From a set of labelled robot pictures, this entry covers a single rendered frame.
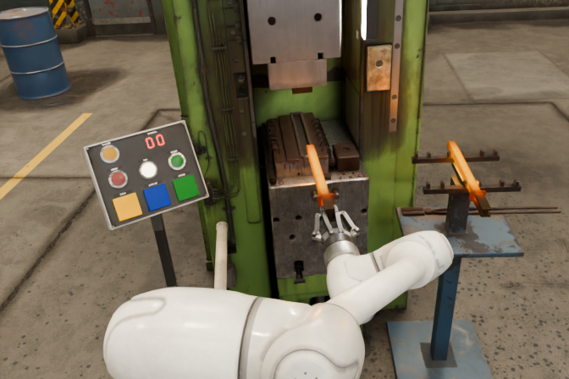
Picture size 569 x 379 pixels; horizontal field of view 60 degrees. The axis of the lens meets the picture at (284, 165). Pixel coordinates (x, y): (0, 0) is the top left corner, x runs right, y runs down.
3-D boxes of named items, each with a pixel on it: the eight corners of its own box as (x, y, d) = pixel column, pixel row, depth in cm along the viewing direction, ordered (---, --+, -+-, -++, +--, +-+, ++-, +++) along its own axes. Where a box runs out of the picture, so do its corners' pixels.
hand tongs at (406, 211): (556, 207, 194) (557, 205, 193) (561, 213, 190) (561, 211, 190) (401, 210, 199) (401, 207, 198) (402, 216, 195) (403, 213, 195)
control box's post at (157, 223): (195, 373, 222) (148, 164, 169) (186, 375, 222) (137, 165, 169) (196, 366, 225) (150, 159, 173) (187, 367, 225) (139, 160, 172)
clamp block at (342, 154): (360, 170, 190) (360, 155, 187) (338, 173, 189) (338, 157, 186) (353, 156, 200) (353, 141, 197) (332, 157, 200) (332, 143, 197)
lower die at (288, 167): (328, 173, 189) (328, 153, 185) (276, 178, 188) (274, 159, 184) (312, 128, 226) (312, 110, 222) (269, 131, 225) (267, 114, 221)
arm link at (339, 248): (362, 279, 123) (357, 264, 128) (363, 251, 118) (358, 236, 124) (327, 283, 123) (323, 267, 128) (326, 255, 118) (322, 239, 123)
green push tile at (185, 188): (200, 194, 169) (193, 173, 169) (179, 201, 166) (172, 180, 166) (199, 195, 171) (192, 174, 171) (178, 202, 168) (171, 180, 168)
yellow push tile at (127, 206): (142, 214, 161) (135, 192, 161) (119, 222, 158) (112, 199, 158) (141, 214, 163) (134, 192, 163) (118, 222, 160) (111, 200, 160)
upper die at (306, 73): (327, 85, 172) (326, 58, 167) (269, 90, 171) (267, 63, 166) (310, 51, 208) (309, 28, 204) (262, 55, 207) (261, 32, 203)
